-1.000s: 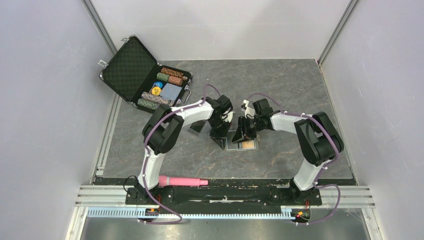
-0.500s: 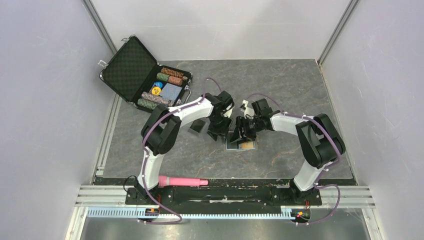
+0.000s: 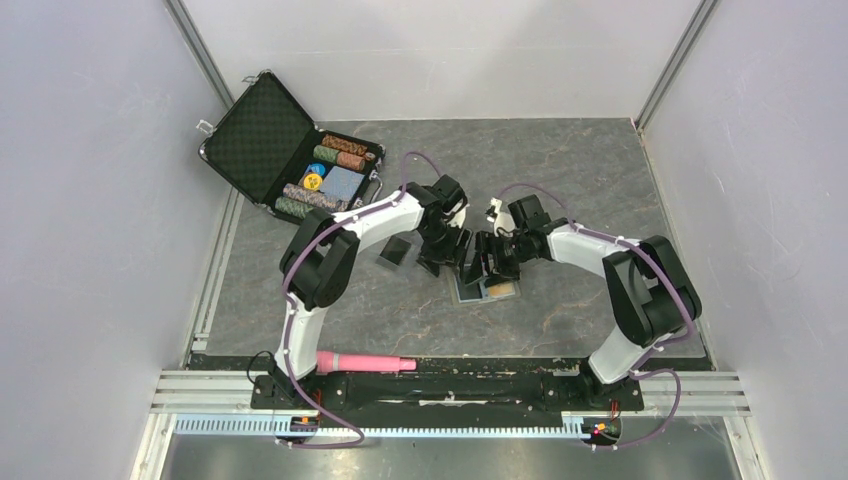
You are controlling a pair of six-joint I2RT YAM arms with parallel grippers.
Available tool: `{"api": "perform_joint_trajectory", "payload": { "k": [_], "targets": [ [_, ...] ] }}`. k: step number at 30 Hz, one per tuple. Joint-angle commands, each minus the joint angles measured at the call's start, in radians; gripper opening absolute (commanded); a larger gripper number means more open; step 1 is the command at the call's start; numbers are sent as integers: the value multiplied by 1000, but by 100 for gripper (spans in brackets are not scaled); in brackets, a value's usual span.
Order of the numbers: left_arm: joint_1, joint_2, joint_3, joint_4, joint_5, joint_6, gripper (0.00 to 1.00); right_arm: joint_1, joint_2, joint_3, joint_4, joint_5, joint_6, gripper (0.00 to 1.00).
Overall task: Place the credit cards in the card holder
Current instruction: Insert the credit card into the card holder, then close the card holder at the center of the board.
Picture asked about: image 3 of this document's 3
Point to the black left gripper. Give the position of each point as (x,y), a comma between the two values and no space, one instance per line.
(451,254)

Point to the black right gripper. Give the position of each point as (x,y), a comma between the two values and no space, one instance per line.
(500,267)

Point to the beige card holder wallet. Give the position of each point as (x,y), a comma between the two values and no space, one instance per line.
(466,295)

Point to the pink cylindrical marker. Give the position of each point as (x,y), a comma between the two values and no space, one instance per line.
(328,362)

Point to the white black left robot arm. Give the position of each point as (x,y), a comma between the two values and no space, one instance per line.
(319,260)

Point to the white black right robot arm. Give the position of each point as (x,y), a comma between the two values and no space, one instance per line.
(653,300)

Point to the black poker chip case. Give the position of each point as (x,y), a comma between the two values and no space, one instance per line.
(271,151)

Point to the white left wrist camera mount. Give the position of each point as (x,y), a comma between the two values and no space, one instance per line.
(458,217)

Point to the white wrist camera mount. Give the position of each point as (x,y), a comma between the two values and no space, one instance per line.
(500,219)
(458,217)

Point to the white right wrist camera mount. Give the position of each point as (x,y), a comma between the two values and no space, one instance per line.
(500,219)

